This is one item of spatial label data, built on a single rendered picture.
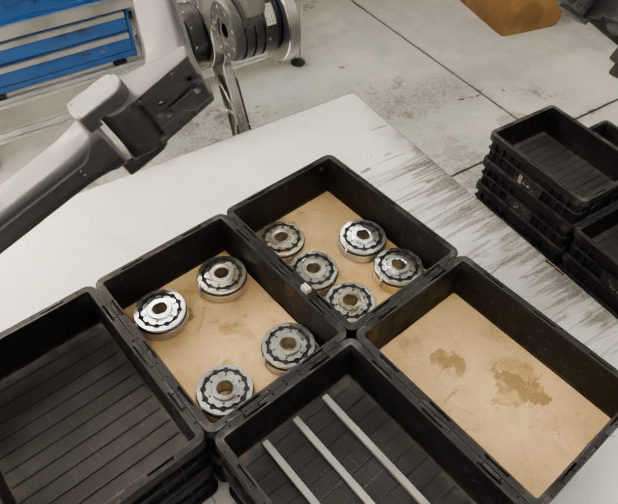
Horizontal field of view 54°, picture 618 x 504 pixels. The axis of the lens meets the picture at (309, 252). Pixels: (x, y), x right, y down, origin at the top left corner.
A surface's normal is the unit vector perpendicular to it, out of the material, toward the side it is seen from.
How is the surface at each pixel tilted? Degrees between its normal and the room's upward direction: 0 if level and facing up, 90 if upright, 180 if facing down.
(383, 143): 0
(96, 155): 89
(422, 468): 0
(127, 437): 0
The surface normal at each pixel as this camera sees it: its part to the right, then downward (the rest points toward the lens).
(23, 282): 0.00, -0.65
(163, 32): -0.27, -0.52
